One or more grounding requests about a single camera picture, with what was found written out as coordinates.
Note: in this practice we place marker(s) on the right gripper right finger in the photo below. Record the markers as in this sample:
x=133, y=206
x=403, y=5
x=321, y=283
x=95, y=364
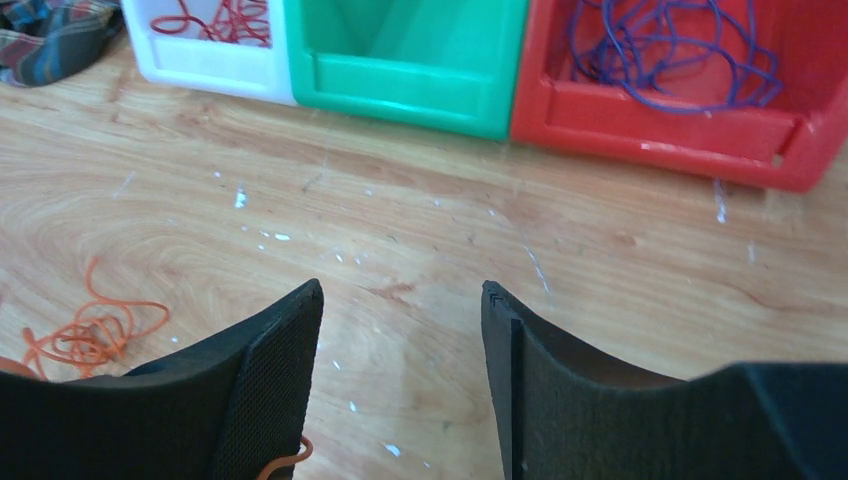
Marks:
x=567, y=410

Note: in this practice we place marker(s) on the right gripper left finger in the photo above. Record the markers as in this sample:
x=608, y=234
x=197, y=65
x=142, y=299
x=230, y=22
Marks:
x=231, y=406

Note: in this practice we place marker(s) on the red plastic bin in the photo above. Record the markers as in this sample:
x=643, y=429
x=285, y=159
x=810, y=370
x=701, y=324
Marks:
x=753, y=92

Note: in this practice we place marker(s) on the white plastic bin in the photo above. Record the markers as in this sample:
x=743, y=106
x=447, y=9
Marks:
x=235, y=48

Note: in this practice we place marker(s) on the green plastic bin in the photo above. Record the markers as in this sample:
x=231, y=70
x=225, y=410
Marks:
x=449, y=65

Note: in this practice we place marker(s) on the plaid flannel shirt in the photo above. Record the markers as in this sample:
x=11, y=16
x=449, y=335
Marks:
x=45, y=41

